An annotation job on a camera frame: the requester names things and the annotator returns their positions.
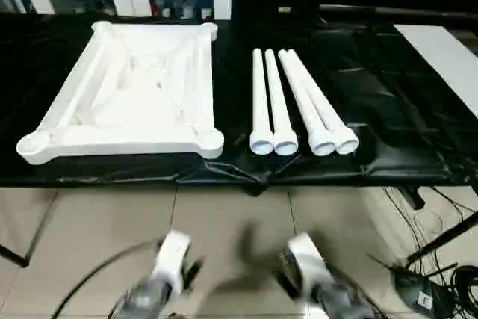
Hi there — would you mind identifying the white plastic table top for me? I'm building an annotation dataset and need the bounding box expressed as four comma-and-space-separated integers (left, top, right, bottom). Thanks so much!
15, 20, 226, 166

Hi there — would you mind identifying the black round floor device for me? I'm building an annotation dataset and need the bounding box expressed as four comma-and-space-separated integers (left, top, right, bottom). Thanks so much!
394, 267, 444, 313

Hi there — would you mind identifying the white plastic table leg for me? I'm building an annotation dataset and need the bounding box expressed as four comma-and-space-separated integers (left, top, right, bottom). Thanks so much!
278, 49, 338, 158
249, 49, 276, 156
264, 49, 300, 157
288, 49, 361, 156

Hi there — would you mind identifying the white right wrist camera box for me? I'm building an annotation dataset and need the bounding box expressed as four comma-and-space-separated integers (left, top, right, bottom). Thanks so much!
286, 232, 331, 297

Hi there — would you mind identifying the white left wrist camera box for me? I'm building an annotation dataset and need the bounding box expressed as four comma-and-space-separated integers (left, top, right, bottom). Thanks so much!
152, 231, 192, 291

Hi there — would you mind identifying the dark horizontal rail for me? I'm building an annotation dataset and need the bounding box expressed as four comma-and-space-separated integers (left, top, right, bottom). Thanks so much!
317, 4, 478, 23

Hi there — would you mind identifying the black floor cable bundle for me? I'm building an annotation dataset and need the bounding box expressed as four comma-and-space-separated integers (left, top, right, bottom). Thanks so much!
364, 185, 478, 319

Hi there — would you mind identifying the white flat panel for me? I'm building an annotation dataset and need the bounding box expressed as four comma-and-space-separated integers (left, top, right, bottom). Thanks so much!
394, 25, 478, 120

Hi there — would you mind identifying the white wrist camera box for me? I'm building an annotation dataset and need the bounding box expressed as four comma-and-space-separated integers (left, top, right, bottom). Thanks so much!
286, 232, 331, 297
152, 231, 192, 291

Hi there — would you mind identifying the black plastic mat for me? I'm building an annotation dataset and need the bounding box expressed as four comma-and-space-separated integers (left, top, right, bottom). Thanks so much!
0, 11, 478, 194

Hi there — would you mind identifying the black stand leg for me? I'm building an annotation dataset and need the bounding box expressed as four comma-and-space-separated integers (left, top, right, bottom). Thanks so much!
406, 210, 478, 264

